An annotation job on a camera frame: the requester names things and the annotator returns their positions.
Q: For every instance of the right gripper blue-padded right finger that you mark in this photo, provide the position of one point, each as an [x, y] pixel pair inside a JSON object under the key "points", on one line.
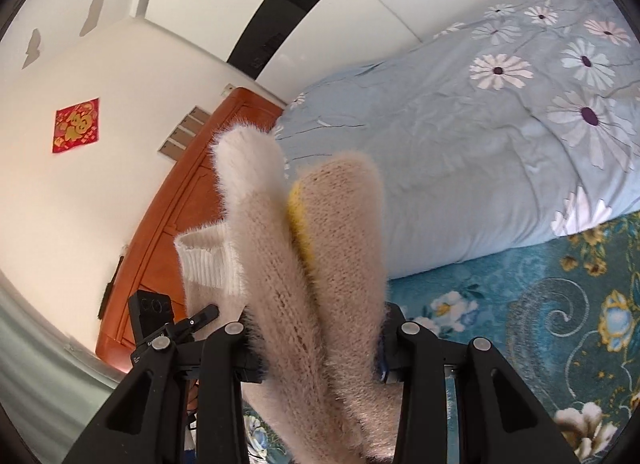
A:
{"points": [[499, 419]]}

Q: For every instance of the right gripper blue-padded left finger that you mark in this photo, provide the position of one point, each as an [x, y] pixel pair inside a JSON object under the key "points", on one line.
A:
{"points": [[144, 420]]}

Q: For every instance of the fluffy beige knit sweater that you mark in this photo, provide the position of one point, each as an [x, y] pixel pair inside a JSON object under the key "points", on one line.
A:
{"points": [[304, 264]]}

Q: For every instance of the teal floral bed blanket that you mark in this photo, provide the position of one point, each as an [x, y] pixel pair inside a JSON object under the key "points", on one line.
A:
{"points": [[576, 349]]}

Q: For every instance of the orange wooden headboard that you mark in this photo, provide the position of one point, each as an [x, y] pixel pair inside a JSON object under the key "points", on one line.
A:
{"points": [[187, 199]]}

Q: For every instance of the light blue floral duvet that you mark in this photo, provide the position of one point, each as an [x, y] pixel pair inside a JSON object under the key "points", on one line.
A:
{"points": [[514, 126]]}

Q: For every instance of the red fu wall decoration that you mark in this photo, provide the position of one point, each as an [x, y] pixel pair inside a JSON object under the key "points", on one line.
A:
{"points": [[75, 126]]}

